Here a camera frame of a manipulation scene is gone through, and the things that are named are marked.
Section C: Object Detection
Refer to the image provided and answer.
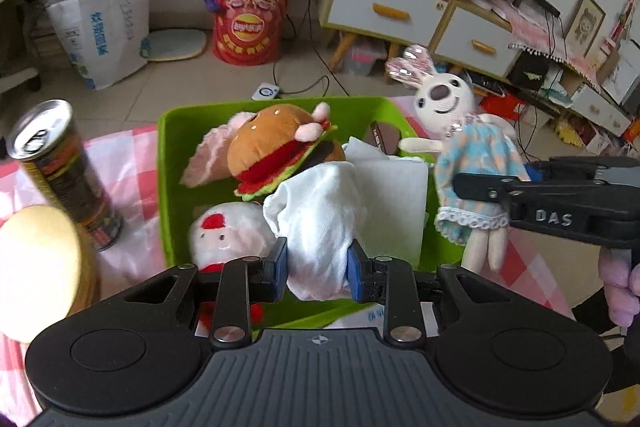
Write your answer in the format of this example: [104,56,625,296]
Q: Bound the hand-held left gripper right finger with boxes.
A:
[347,239,516,348]

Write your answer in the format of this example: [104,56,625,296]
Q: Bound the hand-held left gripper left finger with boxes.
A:
[120,238,290,350]

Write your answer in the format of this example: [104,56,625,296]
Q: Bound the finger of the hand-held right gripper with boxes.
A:
[522,159,601,182]
[452,173,531,208]

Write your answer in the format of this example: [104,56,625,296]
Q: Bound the white cloth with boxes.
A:
[262,161,373,303]

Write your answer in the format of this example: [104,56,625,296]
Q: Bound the santa plush toy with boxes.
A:
[187,201,278,328]

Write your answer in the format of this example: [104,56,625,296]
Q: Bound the rabbit plush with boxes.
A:
[385,44,531,273]

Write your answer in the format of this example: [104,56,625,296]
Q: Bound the small brown box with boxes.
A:
[367,121,403,158]

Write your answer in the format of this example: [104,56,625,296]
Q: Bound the burger plush toy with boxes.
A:
[227,102,347,202]

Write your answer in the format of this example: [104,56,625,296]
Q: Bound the pink plush toy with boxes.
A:
[180,111,258,188]

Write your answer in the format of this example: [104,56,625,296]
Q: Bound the green plastic bin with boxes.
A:
[157,96,453,343]

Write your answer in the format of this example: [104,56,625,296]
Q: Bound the person's right hand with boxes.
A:
[597,249,640,328]

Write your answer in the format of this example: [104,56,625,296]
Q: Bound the red box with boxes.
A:
[480,94,526,120]

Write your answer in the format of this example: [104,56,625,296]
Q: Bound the white low drawer unit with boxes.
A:
[570,82,633,138]

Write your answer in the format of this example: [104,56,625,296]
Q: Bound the black bag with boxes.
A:
[510,52,551,95]

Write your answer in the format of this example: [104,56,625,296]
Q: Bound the pink table cloth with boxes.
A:
[492,0,608,82]

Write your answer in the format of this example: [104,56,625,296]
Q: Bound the low wooden drawer cabinet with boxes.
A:
[430,2,526,80]

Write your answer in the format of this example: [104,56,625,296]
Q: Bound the framed drawing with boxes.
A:
[565,0,606,55]

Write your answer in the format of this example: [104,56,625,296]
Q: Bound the clear storage box pink contents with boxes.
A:
[342,34,388,78]

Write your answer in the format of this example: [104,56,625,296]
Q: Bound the white round device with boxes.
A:
[252,82,281,102]

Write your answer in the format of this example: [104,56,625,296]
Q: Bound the red white checked tablecloth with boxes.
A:
[0,96,576,427]

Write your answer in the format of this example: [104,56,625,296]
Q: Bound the tall dark can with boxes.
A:
[7,99,125,253]

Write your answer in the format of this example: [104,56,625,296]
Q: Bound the red printed bucket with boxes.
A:
[210,0,296,66]

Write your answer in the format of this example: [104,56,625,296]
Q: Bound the round yellow wooden disc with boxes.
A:
[0,205,101,345]

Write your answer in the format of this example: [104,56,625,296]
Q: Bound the pale oval seat pad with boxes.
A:
[140,28,208,62]

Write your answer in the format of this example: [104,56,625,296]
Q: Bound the white shopping bag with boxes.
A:
[44,0,168,92]

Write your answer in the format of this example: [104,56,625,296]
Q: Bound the black floor cable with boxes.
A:
[272,0,351,98]

